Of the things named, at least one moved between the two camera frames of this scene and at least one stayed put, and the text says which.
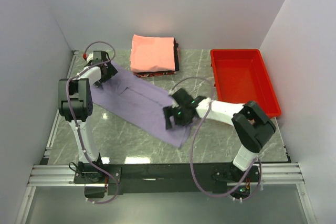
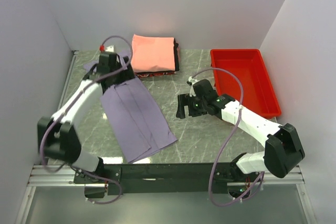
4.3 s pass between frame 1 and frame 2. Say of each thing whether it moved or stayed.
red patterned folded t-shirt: stayed
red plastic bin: stayed
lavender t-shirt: moved
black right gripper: moved
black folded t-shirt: stayed
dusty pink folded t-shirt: stayed
